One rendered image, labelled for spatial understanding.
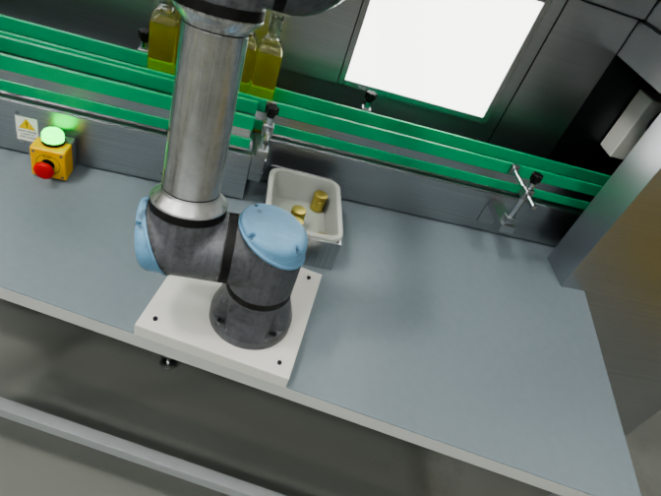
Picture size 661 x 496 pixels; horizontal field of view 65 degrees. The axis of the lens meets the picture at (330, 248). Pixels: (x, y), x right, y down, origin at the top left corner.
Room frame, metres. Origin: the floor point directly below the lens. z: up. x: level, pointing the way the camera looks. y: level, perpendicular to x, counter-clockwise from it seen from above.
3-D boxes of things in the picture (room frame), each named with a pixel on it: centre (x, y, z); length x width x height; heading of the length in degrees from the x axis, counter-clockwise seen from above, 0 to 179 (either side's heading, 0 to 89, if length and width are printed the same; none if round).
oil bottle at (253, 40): (1.10, 0.34, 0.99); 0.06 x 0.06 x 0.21; 15
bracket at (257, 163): (1.03, 0.24, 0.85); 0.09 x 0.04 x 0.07; 15
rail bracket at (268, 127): (1.01, 0.23, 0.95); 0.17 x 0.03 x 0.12; 15
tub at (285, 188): (0.94, 0.09, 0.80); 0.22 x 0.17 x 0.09; 15
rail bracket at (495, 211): (1.18, -0.39, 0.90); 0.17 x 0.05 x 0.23; 15
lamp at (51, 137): (0.83, 0.63, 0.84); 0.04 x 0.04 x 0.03
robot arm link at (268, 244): (0.63, 0.10, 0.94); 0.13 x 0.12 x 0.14; 108
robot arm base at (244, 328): (0.63, 0.09, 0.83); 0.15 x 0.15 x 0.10
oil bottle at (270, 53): (1.13, 0.29, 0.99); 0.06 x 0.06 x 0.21; 16
